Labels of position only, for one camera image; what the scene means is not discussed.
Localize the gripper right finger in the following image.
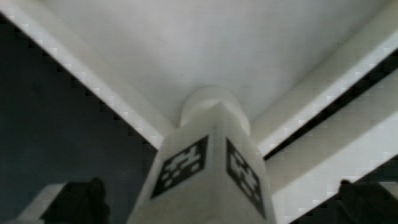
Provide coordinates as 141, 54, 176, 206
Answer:
295, 180, 398, 224

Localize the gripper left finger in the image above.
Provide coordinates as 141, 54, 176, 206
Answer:
16, 178, 112, 224

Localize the white table leg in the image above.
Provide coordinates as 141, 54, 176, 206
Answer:
127, 87, 276, 224

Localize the white square tabletop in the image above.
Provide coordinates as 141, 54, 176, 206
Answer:
0, 0, 398, 150

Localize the white U-shaped obstacle fence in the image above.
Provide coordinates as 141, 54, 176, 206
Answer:
267, 71, 398, 224

